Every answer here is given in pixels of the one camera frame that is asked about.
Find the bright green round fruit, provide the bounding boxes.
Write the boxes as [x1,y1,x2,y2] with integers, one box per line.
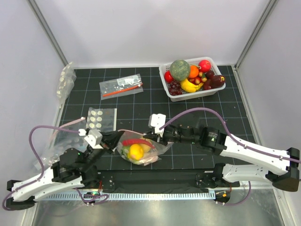
[121,146,130,159]

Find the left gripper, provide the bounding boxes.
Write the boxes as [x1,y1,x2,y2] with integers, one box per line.
[80,128,124,172]

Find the white slotted cable duct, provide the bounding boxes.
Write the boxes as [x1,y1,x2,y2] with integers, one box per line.
[43,190,215,201]

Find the red zipper clear bag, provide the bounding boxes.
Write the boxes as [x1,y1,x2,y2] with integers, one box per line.
[99,74,143,100]

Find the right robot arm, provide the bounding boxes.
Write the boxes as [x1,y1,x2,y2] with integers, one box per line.
[143,126,301,192]

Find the yellow lemon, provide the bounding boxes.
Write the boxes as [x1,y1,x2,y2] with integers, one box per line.
[140,144,152,153]

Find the red tomato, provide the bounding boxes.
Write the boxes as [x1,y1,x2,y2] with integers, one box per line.
[164,71,174,83]

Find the red chili pepper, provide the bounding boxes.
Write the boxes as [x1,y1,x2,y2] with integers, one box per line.
[122,138,155,149]

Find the white zipper dotted bag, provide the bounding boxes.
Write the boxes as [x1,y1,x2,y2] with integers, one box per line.
[86,107,117,132]

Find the black grid cutting mat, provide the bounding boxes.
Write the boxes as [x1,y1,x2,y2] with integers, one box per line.
[56,65,269,170]

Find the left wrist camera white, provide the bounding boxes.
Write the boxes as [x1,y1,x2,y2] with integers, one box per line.
[78,129,103,149]

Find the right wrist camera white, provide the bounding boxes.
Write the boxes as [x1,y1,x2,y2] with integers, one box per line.
[148,114,166,137]

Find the orange fruit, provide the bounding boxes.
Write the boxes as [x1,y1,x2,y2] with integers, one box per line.
[189,65,199,79]

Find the pink zipper dotted bag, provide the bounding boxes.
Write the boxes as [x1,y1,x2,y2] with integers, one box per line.
[116,130,173,166]

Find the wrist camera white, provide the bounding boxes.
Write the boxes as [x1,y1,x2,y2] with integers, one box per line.
[148,114,166,137]
[78,129,103,149]

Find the green netted melon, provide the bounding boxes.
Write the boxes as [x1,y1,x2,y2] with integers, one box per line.
[169,60,190,81]

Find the small mixed fruit pieces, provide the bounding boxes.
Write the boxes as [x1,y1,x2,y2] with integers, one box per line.
[189,72,207,85]

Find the purple grapes bunch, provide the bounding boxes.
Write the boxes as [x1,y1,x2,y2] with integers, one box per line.
[168,81,182,96]

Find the crumpled bags pile left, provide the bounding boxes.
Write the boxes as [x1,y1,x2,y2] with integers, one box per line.
[33,117,87,171]

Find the yellow red peach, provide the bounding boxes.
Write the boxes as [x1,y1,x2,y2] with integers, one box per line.
[128,144,144,161]

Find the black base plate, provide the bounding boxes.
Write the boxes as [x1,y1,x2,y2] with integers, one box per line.
[98,169,240,194]

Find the dark red apple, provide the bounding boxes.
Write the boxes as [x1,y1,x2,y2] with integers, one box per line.
[210,75,225,89]

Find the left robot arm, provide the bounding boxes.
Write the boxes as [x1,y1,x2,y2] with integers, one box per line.
[2,129,124,211]

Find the bag stack at wall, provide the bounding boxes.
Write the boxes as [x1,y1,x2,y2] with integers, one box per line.
[56,62,77,105]

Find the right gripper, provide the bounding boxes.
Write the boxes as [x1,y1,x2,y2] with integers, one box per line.
[143,125,197,146]

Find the dark red plum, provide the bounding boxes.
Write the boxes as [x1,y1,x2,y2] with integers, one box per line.
[205,70,215,80]

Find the white plastic basket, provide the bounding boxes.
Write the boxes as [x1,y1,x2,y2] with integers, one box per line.
[159,56,226,102]

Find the yellow banana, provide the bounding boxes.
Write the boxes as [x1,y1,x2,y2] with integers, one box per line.
[180,79,204,93]

